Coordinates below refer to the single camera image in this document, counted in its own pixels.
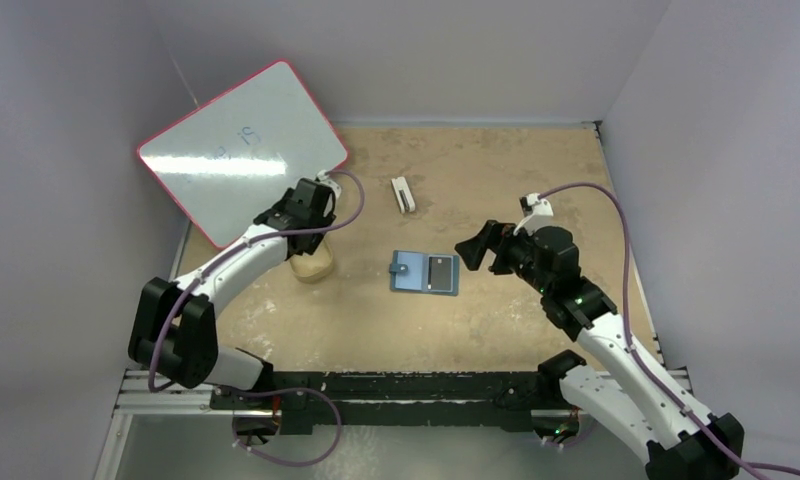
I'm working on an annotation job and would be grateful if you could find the pink framed whiteboard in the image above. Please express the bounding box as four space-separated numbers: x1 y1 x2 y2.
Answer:
137 60 348 248

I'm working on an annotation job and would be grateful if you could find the black mounting base plate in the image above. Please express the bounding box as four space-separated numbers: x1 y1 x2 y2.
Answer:
211 371 589 442

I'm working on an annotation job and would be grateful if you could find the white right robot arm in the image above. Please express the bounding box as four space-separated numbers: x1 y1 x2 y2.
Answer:
455 194 744 479

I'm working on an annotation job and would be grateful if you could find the gold oval tin tray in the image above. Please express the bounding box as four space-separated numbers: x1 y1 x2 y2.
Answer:
288 239 335 284

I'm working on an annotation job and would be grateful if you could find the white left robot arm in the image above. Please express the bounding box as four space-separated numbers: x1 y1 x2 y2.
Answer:
128 172 342 409

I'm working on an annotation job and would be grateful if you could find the blue card holder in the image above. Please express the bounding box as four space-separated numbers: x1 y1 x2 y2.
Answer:
388 250 459 296

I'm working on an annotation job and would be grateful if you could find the aluminium frame rail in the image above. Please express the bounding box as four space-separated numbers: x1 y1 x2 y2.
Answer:
111 369 696 417

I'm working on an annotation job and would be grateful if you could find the white whiteboard eraser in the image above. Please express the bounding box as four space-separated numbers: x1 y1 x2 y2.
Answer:
390 176 416 214

